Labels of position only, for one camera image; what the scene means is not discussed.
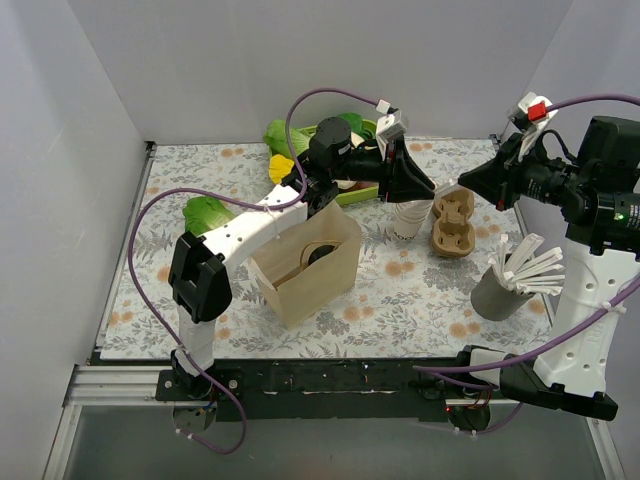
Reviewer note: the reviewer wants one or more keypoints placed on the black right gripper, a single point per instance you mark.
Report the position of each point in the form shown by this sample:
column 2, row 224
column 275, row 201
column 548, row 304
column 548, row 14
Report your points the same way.
column 510, row 173

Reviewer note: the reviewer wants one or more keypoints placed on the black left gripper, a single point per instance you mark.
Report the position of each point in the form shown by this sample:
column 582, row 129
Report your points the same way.
column 389, row 170

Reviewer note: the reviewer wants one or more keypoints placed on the stack of white paper cups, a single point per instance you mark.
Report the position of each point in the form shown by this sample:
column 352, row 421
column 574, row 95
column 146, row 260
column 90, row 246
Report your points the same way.
column 409, row 218

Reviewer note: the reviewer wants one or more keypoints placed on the brown pulp cup carrier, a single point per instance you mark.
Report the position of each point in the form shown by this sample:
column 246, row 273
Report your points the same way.
column 452, row 233

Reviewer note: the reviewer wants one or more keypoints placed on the black plastic cup lid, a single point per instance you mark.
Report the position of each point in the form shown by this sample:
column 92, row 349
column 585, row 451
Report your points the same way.
column 319, row 253

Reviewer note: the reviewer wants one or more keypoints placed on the brown paper takeout bag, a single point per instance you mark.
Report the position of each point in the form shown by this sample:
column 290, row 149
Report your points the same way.
column 295, row 290

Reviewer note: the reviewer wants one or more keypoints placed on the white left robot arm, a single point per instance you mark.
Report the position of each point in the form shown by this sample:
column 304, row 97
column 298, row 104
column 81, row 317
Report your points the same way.
column 202, row 264

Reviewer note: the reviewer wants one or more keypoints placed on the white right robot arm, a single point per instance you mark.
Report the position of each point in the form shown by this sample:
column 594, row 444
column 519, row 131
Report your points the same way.
column 595, row 193

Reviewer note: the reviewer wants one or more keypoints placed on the green plastic tray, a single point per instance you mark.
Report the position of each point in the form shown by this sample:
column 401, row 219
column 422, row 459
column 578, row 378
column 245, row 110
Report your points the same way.
column 361, row 191

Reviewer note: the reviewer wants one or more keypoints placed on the green bok choy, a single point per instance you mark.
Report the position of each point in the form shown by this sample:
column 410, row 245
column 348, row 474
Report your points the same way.
column 357, row 122

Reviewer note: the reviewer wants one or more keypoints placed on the grey cylindrical holder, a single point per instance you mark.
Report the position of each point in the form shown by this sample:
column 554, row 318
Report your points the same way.
column 492, row 301

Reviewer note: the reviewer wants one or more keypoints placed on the floral table mat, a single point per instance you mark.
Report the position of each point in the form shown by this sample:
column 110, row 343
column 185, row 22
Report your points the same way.
column 407, row 301

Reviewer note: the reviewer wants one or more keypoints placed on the green napa cabbage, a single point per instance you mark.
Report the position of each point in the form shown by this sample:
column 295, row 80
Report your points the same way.
column 275, row 138

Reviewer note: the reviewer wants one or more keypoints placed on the small green lettuce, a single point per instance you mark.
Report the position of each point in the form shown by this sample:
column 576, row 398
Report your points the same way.
column 203, row 214

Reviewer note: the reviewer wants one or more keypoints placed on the black base bar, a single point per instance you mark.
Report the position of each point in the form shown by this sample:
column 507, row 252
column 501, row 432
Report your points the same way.
column 352, row 388

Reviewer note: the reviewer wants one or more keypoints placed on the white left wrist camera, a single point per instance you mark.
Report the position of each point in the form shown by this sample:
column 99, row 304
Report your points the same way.
column 390, row 128

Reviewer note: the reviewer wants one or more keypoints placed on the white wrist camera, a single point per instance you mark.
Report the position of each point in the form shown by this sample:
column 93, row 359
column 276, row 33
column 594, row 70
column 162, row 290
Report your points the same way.
column 390, row 128
column 530, row 115

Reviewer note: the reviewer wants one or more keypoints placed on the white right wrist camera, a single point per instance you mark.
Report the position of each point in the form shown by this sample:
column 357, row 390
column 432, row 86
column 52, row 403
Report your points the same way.
column 530, row 115

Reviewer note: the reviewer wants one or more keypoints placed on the aluminium frame rail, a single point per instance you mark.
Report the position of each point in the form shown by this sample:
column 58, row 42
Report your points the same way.
column 112, row 386

